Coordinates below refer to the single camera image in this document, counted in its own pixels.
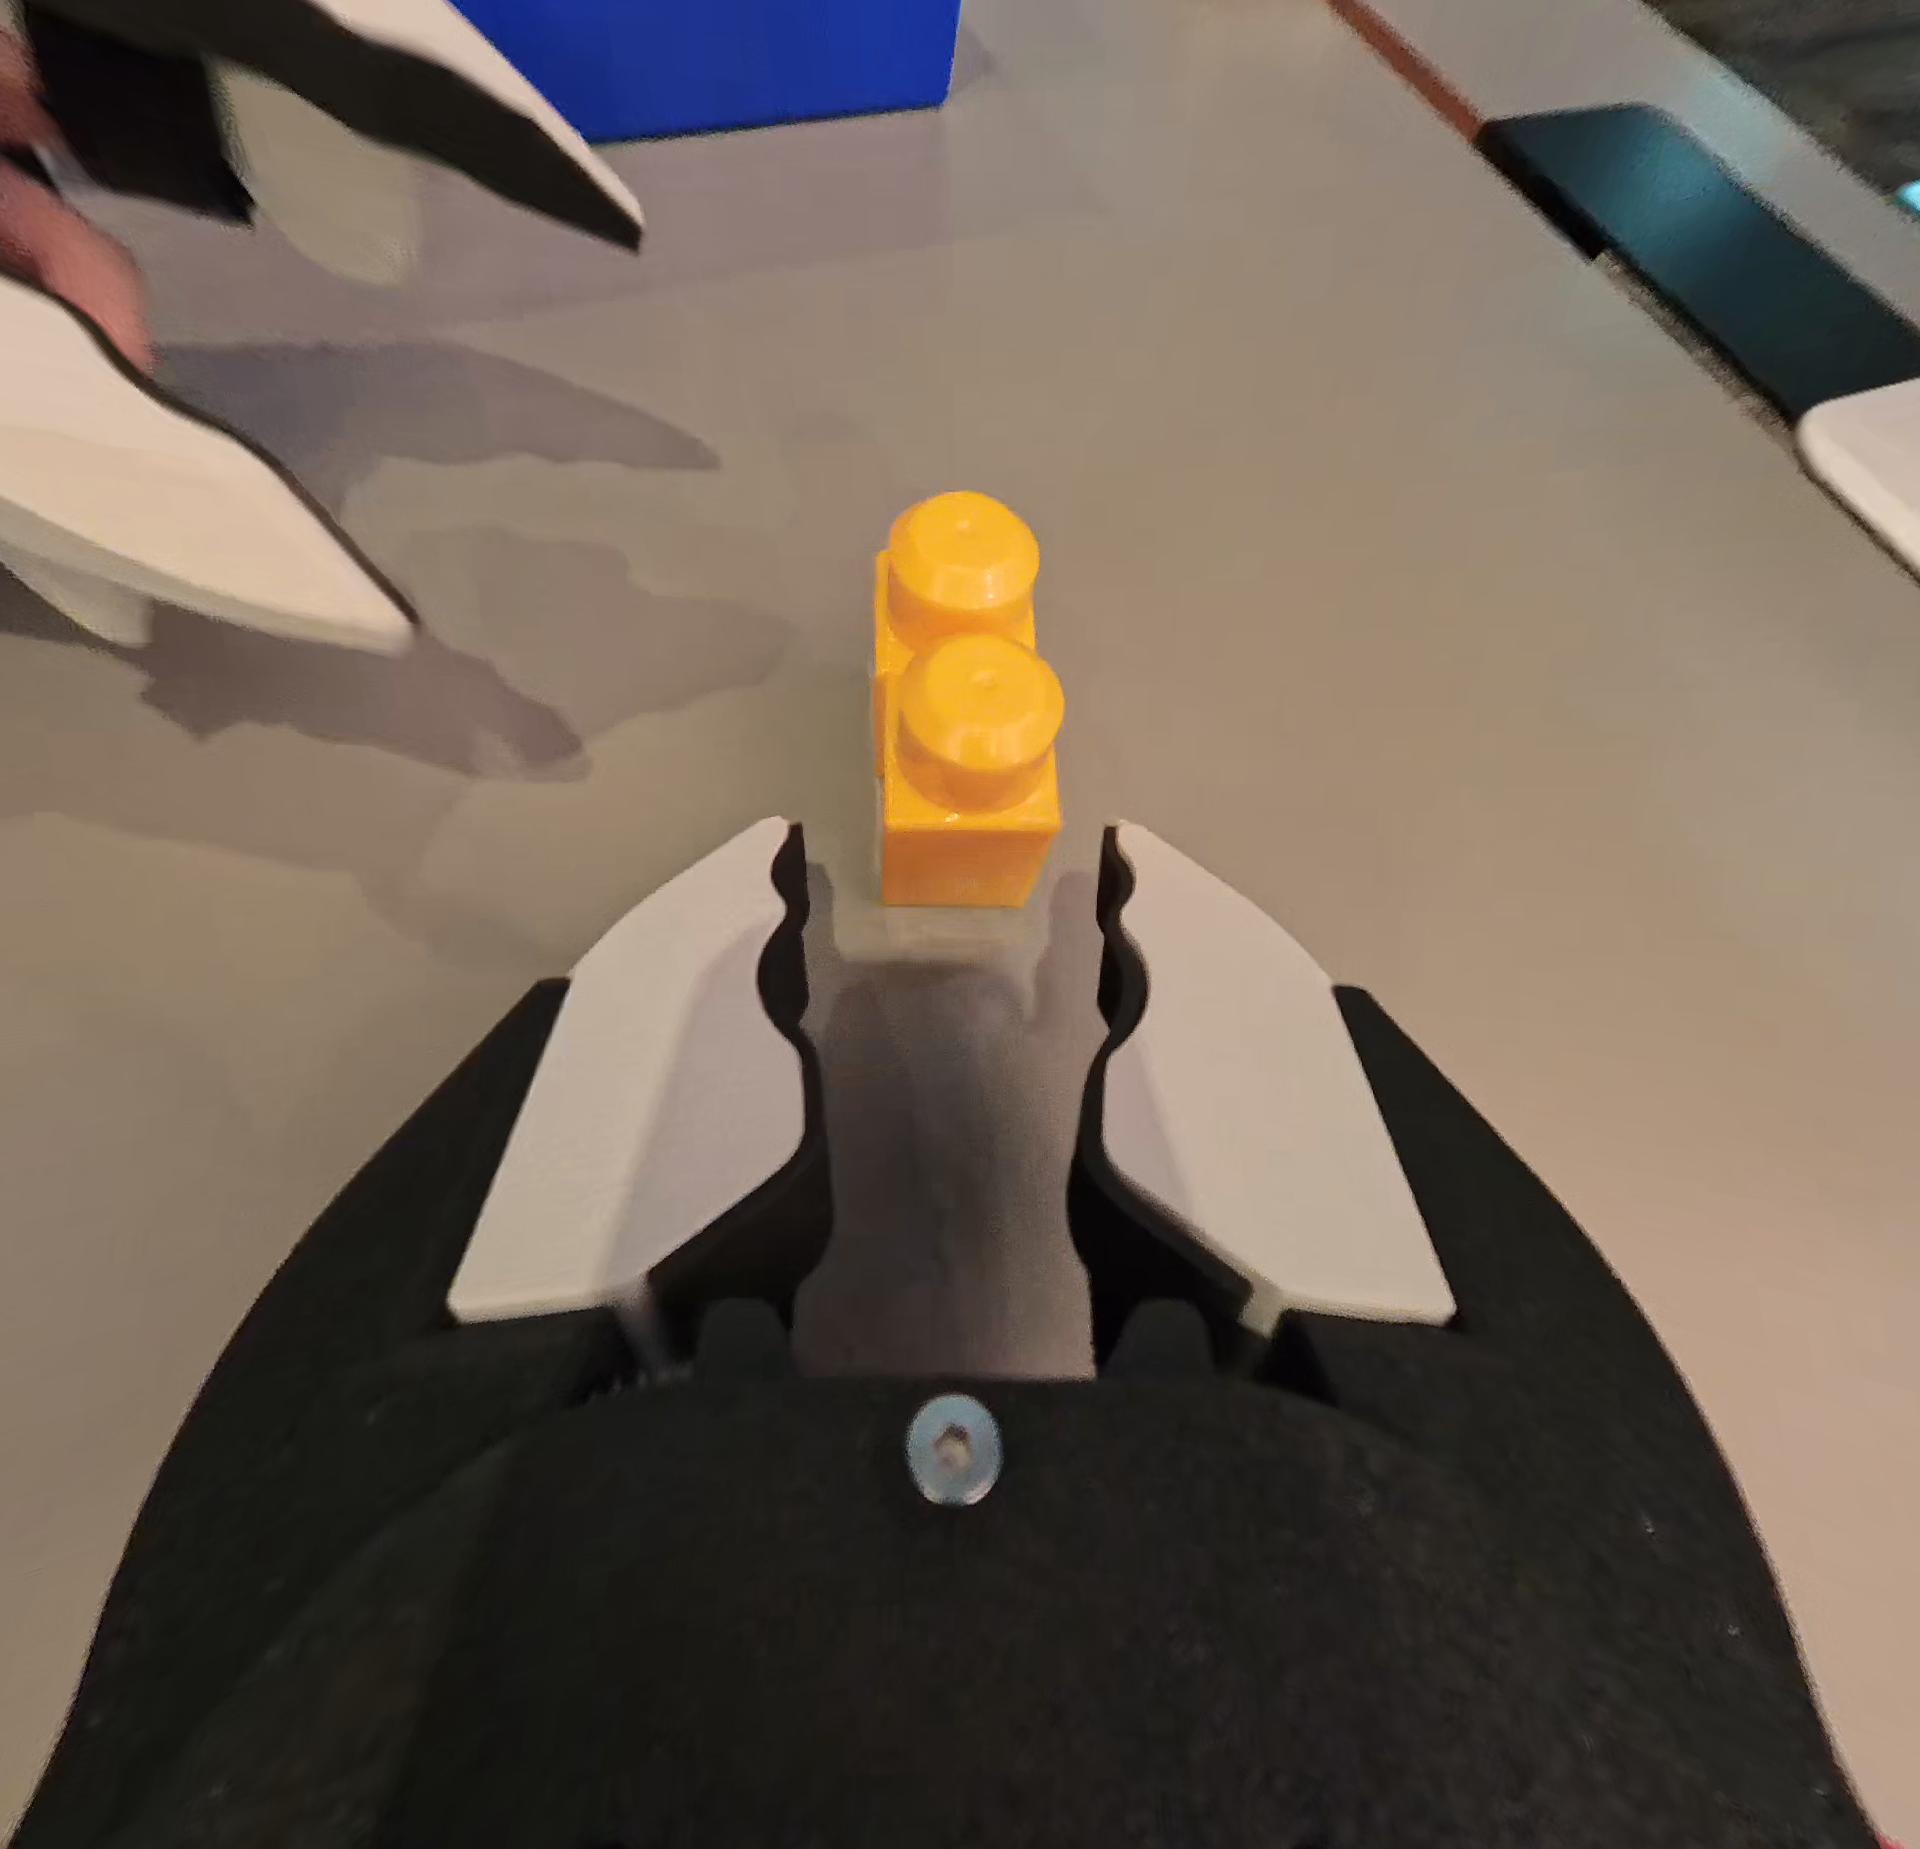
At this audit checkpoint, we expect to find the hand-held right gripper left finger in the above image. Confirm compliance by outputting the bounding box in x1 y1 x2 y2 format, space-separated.
449 814 835 1328

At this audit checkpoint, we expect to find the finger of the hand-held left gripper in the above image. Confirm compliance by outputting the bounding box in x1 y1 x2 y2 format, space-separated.
0 0 649 285
0 267 417 655

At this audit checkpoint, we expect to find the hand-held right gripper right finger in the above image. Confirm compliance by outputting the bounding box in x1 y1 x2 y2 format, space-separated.
1075 821 1459 1333

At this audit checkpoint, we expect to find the yellow mega block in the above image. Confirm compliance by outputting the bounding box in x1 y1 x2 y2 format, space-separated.
871 489 1069 912

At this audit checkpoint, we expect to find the person's left hand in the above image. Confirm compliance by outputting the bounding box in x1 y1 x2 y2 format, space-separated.
0 80 160 373

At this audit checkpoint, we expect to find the white flat object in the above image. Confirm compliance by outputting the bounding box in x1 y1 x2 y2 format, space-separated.
1796 373 1920 580

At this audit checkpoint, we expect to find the dark tablet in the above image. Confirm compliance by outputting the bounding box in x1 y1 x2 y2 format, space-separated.
1476 100 1920 431

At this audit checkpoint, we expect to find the blue storage bin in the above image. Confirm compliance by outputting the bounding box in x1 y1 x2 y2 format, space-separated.
387 0 972 143

